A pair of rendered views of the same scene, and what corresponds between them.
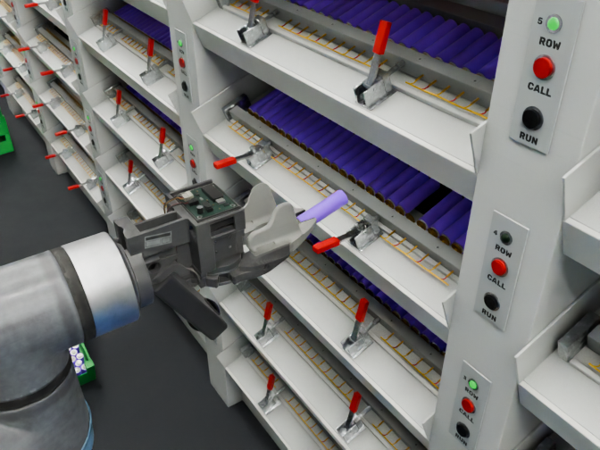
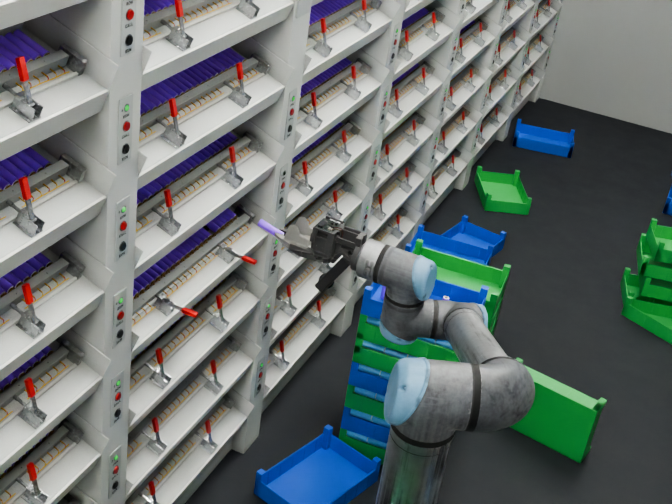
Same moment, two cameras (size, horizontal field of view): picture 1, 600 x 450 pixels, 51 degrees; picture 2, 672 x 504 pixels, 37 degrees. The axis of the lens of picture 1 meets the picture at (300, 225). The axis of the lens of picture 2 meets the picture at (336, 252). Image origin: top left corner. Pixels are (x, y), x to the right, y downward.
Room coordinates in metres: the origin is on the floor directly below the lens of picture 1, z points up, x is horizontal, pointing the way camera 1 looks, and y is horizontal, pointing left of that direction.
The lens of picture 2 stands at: (1.67, 1.71, 1.96)
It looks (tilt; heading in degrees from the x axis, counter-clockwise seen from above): 30 degrees down; 234
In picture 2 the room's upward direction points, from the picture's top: 9 degrees clockwise
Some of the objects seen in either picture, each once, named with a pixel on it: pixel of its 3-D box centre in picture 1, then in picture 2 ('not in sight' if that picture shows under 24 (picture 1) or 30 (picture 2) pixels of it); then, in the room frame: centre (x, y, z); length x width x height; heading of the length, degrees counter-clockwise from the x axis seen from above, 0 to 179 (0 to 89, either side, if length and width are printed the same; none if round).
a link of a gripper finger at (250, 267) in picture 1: (248, 258); not in sight; (0.52, 0.05, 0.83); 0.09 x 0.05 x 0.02; 119
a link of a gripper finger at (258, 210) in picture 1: (263, 207); (292, 235); (0.58, 0.04, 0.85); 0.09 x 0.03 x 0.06; 128
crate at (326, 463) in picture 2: not in sight; (318, 476); (0.39, 0.03, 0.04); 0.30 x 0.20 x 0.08; 18
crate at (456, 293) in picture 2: not in sight; (425, 299); (0.08, -0.02, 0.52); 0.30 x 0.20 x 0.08; 128
